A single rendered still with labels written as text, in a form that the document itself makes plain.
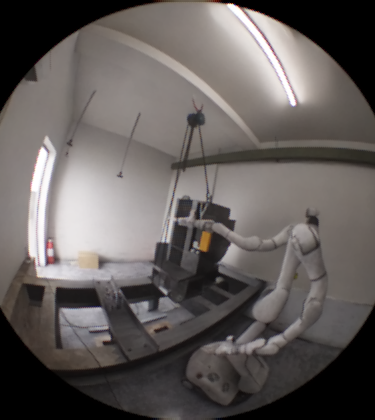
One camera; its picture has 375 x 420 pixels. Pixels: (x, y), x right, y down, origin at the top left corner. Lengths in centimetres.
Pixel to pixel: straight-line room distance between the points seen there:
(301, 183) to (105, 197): 354
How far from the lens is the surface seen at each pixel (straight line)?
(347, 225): 228
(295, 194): 227
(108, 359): 95
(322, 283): 65
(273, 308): 86
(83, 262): 315
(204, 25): 147
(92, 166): 327
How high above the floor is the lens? 149
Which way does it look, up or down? level
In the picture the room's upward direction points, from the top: 11 degrees clockwise
